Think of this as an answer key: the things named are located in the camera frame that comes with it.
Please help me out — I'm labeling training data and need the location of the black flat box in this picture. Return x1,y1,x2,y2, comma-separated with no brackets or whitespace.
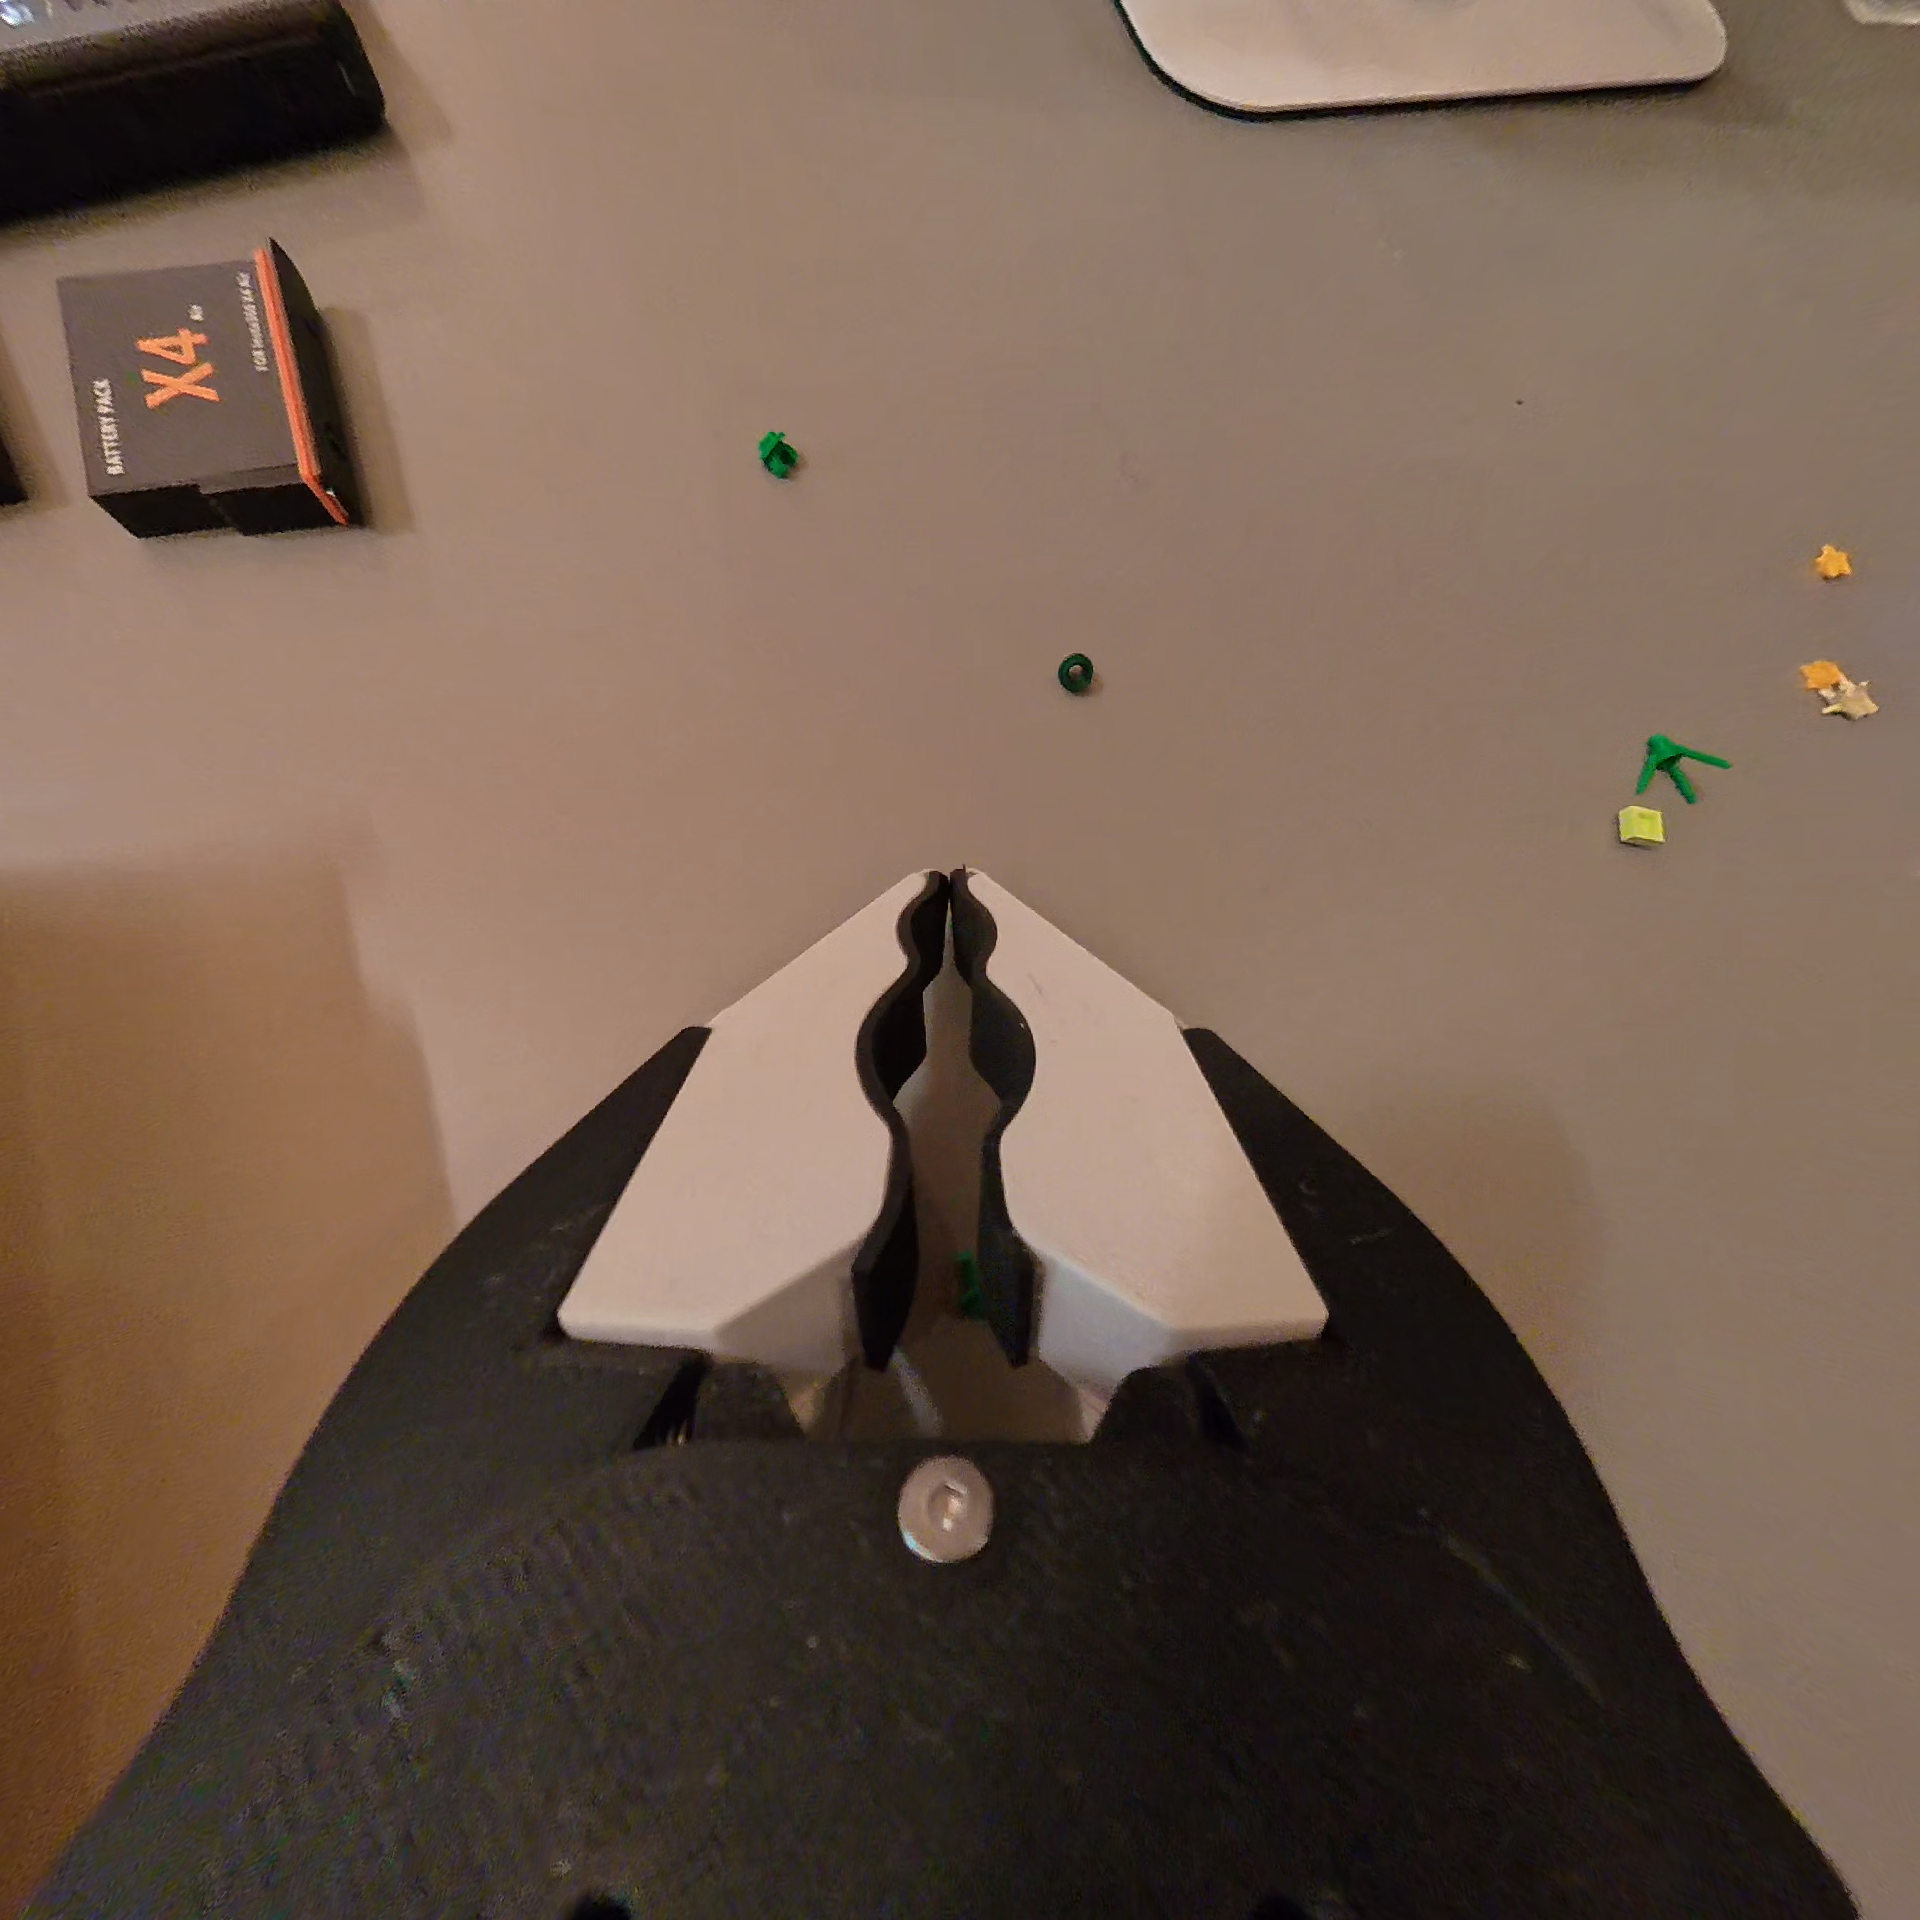
0,0,390,230

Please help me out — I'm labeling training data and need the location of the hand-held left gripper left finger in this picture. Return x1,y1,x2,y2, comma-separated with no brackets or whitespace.
557,869,954,1387

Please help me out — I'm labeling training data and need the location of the black battery pack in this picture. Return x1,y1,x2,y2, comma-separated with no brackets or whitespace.
56,238,367,539

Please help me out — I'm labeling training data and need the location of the green stem toy piece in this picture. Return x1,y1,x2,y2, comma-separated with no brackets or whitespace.
1634,731,1734,806

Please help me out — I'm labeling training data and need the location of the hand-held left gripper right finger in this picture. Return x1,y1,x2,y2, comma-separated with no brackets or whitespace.
951,869,1334,1404

